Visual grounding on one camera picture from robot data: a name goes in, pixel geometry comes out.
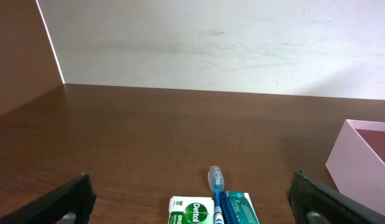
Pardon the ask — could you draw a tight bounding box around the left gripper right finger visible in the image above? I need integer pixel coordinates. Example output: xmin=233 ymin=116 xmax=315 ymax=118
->
xmin=287 ymin=171 xmax=385 ymax=224

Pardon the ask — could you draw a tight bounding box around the white open cardboard box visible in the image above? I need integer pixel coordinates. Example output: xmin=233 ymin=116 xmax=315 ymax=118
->
xmin=326 ymin=119 xmax=385 ymax=215

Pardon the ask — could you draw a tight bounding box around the blue white toothbrush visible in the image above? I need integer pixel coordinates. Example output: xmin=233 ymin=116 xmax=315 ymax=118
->
xmin=207 ymin=166 xmax=224 ymax=224

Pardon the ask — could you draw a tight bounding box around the teal toothpaste tube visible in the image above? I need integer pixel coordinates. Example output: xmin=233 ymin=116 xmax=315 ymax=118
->
xmin=226 ymin=191 xmax=260 ymax=224

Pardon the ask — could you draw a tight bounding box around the green white Dettol soap bar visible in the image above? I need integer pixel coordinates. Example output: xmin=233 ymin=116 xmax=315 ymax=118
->
xmin=168 ymin=196 xmax=214 ymax=224

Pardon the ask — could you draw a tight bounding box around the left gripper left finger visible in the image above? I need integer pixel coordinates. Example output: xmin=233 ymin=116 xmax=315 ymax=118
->
xmin=0 ymin=174 xmax=97 ymax=224

